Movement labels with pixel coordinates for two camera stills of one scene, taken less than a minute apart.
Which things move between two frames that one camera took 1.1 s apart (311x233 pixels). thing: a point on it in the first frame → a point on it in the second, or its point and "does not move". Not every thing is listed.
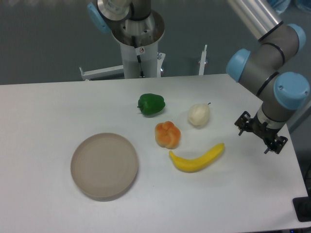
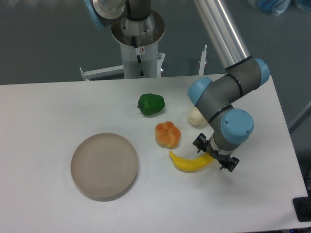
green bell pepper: [151, 104] does not move
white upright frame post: [202, 63] does not move
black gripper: [253, 125] → [201, 143]
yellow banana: [200, 163] does not move
